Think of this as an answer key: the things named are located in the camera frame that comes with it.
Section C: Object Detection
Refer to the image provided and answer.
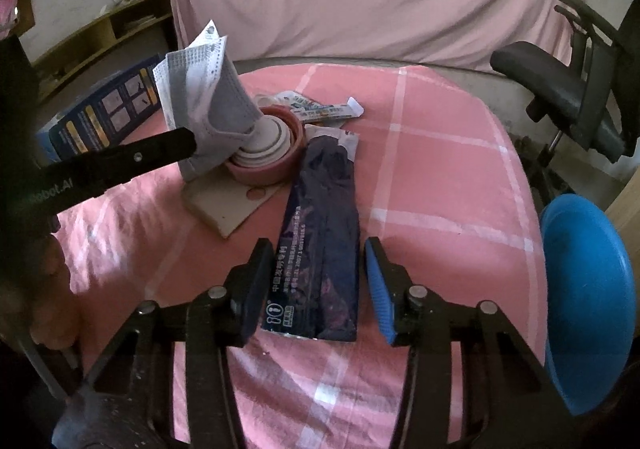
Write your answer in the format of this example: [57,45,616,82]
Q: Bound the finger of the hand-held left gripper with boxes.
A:
[75,128,197,200]

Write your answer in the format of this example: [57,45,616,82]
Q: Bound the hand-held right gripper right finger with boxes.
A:
[364,237,571,449]

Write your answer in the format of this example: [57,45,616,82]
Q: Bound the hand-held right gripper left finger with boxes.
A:
[75,238,275,449]

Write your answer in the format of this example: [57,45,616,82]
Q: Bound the dark blue snack packet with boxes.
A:
[260,126,362,344]

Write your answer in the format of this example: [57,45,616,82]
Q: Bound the grey face mask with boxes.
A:
[152,34,264,182]

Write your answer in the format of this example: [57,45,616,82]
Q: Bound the white printed sachet wrapper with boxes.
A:
[272,90,364,126]

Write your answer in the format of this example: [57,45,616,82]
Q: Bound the blue round stool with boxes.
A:
[539,194,636,416]

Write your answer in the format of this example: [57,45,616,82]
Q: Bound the person's left hand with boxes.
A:
[27,233,82,351]

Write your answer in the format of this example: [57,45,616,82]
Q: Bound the blue printed box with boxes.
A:
[35,53,168,166]

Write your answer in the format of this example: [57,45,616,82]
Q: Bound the brown cardboard piece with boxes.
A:
[181,164,292,239]

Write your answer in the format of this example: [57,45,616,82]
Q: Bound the pink checked tablecloth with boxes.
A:
[55,63,549,449]

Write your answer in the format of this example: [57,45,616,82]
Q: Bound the pink collapsible cup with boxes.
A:
[225,103,306,187]

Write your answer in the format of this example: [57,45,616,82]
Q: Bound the wooden shelf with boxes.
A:
[30,0,177,102]

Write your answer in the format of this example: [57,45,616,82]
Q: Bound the white printed receipt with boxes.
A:
[186,20,230,120]

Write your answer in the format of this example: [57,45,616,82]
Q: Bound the grey office chair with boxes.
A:
[490,0,640,210]

